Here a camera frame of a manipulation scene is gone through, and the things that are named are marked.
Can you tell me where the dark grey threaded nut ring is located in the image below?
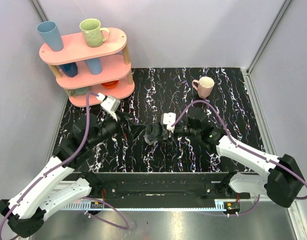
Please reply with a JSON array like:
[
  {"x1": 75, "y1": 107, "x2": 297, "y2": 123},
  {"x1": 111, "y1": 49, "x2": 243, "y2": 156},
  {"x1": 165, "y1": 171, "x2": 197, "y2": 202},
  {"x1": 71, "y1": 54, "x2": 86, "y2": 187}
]
[{"x1": 146, "y1": 123, "x2": 164, "y2": 137}]

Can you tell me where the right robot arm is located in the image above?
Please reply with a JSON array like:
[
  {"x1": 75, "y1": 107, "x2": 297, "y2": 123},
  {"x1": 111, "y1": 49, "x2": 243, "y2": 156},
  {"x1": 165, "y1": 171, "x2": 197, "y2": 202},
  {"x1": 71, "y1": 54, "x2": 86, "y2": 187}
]
[{"x1": 160, "y1": 107, "x2": 304, "y2": 208}]

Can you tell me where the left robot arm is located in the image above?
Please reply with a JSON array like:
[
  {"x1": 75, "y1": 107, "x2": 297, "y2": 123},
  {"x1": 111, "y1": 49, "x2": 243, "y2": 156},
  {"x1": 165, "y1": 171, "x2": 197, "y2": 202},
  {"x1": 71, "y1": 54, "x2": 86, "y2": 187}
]
[{"x1": 0, "y1": 112, "x2": 146, "y2": 238}]

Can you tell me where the orange plastic bowl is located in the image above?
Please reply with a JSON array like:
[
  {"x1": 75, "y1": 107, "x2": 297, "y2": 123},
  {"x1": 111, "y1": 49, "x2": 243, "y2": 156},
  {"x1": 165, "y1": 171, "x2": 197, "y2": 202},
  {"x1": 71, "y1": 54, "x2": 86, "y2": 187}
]
[{"x1": 101, "y1": 80, "x2": 119, "y2": 89}]

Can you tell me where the teal ceramic mug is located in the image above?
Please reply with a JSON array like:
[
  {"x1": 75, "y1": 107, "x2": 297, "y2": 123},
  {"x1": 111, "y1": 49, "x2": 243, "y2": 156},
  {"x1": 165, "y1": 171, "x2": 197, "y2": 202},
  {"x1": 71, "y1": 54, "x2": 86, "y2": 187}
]
[{"x1": 65, "y1": 86, "x2": 91, "y2": 97}]

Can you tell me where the pink three-tier shelf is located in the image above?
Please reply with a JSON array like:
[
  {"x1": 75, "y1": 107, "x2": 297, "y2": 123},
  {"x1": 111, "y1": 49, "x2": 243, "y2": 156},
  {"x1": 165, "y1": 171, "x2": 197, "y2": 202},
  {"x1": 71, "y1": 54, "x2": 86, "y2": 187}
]
[{"x1": 39, "y1": 27, "x2": 135, "y2": 108}]

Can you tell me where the light blue cup middle shelf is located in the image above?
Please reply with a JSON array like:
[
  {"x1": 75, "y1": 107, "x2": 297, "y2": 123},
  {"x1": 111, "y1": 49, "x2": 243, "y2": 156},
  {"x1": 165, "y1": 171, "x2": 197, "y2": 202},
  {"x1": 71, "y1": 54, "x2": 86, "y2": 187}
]
[{"x1": 84, "y1": 57, "x2": 103, "y2": 75}]

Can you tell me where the pink ceramic mug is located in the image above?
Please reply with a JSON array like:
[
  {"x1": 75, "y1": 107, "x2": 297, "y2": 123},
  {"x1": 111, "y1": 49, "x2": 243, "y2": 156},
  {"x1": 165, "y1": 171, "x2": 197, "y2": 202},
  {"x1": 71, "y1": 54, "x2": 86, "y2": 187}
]
[{"x1": 192, "y1": 76, "x2": 215, "y2": 99}]

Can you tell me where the dark blue mug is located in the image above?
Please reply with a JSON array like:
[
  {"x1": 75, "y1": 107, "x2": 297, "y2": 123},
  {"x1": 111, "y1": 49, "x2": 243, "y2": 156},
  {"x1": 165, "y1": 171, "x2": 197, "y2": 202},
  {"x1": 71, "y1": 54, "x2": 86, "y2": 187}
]
[{"x1": 59, "y1": 62, "x2": 78, "y2": 78}]

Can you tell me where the green ceramic mug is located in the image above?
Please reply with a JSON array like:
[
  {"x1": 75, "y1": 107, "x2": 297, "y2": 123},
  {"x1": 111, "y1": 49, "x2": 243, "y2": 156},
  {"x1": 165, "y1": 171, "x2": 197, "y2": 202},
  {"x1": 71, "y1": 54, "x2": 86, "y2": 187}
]
[{"x1": 79, "y1": 18, "x2": 111, "y2": 48}]

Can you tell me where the light blue tall cup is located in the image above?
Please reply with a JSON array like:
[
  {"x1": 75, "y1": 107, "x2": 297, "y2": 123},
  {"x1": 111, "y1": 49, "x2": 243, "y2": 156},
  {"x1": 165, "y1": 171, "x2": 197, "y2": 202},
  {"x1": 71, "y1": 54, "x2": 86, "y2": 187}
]
[{"x1": 36, "y1": 21, "x2": 64, "y2": 52}]

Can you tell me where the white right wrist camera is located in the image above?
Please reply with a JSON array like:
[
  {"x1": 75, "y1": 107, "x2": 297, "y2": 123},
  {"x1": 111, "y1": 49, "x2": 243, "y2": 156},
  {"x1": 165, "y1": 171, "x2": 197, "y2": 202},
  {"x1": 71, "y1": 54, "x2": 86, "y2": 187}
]
[{"x1": 161, "y1": 112, "x2": 176, "y2": 133}]

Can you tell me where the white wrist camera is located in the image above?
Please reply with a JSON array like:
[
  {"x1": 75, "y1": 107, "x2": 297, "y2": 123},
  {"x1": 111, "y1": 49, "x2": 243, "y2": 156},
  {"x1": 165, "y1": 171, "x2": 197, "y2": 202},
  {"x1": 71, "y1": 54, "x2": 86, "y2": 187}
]
[
  {"x1": 96, "y1": 92, "x2": 121, "y2": 122},
  {"x1": 161, "y1": 112, "x2": 176, "y2": 133}
]

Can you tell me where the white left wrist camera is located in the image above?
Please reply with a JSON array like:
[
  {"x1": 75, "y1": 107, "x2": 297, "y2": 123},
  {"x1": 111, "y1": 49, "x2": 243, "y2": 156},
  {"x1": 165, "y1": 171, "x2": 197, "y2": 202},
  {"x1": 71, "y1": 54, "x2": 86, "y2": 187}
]
[{"x1": 96, "y1": 92, "x2": 121, "y2": 122}]

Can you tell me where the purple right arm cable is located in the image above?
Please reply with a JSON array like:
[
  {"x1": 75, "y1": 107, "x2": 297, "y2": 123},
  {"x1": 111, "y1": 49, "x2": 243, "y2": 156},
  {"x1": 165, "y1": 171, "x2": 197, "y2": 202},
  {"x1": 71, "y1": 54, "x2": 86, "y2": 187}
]
[{"x1": 169, "y1": 99, "x2": 307, "y2": 217}]

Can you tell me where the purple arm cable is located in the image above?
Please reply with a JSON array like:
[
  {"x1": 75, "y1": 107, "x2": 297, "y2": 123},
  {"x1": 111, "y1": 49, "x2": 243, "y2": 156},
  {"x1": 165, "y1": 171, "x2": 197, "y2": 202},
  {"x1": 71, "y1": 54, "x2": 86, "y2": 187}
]
[
  {"x1": 0, "y1": 91, "x2": 131, "y2": 240},
  {"x1": 169, "y1": 99, "x2": 307, "y2": 217}
]

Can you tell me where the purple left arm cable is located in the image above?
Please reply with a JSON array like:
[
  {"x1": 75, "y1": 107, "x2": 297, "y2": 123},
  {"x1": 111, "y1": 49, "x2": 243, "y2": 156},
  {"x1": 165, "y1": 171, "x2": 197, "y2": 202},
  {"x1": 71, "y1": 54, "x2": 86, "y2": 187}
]
[{"x1": 0, "y1": 91, "x2": 131, "y2": 240}]

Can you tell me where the aluminium frame rail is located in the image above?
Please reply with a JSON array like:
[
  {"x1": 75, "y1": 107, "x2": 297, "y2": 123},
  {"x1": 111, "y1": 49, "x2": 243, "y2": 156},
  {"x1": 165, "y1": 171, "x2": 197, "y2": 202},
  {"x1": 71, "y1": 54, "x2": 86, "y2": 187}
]
[{"x1": 50, "y1": 194, "x2": 297, "y2": 213}]

